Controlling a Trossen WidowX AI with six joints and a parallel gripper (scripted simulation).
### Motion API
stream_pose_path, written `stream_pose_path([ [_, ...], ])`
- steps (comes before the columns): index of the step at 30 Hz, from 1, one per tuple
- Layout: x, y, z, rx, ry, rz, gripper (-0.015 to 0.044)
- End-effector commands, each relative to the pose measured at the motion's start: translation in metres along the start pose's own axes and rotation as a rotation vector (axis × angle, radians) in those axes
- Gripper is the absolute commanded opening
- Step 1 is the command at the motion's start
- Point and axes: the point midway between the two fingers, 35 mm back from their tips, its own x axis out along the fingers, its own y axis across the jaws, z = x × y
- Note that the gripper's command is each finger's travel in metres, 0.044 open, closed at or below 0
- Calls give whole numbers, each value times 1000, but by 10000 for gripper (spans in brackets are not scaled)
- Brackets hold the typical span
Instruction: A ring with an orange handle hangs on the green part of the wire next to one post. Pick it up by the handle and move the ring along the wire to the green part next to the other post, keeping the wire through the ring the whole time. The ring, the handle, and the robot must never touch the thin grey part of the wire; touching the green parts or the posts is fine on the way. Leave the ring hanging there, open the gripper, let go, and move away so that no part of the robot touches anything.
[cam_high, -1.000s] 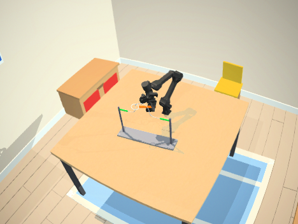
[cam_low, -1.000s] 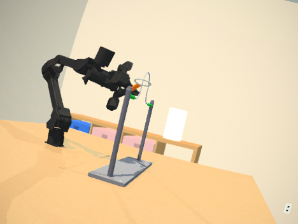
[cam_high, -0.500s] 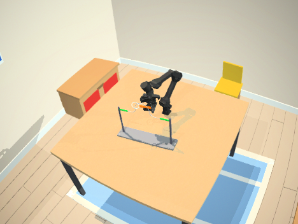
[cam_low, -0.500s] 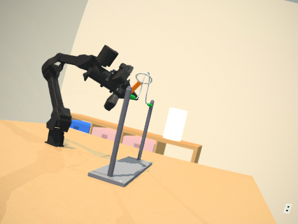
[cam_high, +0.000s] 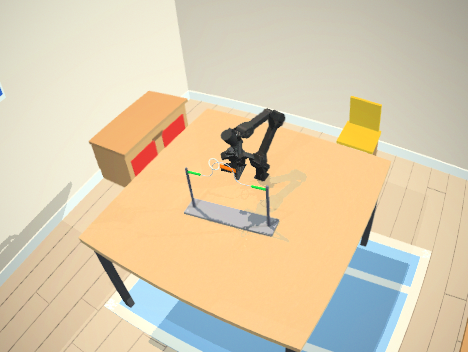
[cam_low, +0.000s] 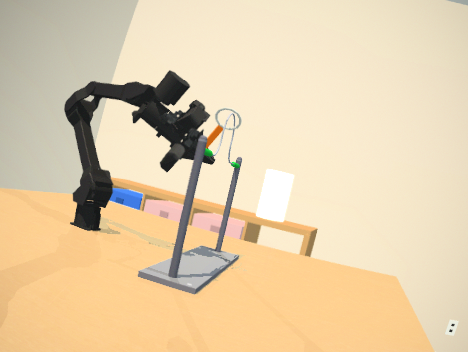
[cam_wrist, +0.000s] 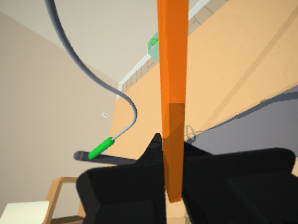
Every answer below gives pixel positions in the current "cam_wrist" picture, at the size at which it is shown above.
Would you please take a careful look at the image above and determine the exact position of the orange handle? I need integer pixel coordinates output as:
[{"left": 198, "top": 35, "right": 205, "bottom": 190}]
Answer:
[{"left": 157, "top": 0, "right": 189, "bottom": 204}]

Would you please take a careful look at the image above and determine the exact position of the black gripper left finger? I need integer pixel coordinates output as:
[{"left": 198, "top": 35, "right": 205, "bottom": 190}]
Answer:
[{"left": 75, "top": 133, "right": 167, "bottom": 224}]

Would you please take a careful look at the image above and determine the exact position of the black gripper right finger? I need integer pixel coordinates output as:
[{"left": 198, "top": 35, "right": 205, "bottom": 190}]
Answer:
[{"left": 182, "top": 141, "right": 296, "bottom": 224}]

